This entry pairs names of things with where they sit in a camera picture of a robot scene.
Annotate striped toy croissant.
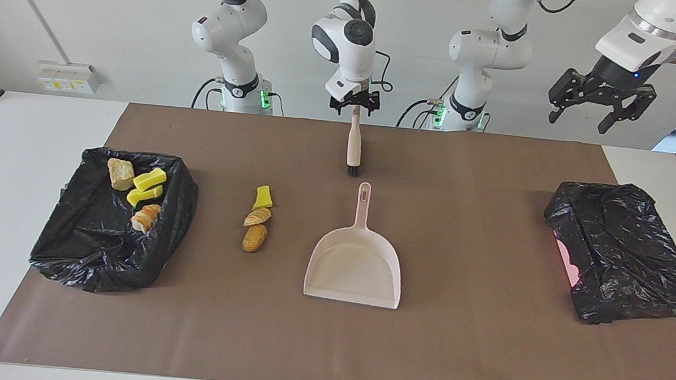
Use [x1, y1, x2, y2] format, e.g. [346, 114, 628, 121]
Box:
[129, 201, 163, 235]

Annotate white wall socket box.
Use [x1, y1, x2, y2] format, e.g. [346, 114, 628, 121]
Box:
[36, 60, 102, 96]

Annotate brown paper table mat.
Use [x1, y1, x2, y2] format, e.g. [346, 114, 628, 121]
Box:
[0, 91, 676, 380]

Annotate black base cable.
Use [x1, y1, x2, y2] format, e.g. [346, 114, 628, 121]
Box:
[396, 96, 444, 131]
[191, 75, 226, 111]

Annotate pale pink plastic dustpan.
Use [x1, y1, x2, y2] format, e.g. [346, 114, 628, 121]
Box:
[302, 177, 410, 310]

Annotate pale yellow toy bread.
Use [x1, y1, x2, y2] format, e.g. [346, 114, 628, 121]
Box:
[105, 158, 136, 192]

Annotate plain yellow sponge piece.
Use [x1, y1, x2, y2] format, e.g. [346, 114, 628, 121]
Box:
[252, 185, 275, 212]

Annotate black trash bag pink bin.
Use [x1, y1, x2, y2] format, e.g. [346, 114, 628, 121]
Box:
[535, 176, 676, 332]

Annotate heart-shaped green yellow sponge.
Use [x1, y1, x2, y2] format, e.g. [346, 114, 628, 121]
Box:
[132, 165, 168, 194]

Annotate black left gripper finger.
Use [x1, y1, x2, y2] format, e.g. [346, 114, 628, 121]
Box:
[597, 84, 658, 140]
[546, 66, 594, 127]

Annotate small toy croissant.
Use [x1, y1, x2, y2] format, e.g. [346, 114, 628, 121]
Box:
[243, 206, 272, 229]

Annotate brown toy bread roll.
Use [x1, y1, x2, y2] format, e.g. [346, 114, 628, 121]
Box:
[241, 223, 269, 254]

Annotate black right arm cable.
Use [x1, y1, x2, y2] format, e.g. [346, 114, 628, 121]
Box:
[238, 0, 402, 95]

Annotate notched green yellow sponge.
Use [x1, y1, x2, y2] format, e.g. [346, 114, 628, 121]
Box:
[126, 183, 165, 209]

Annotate black trash bag lined bin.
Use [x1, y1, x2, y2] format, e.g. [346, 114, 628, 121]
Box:
[27, 141, 202, 301]

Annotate beige hand brush black bristles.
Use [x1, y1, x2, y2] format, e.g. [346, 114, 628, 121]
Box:
[346, 107, 365, 177]

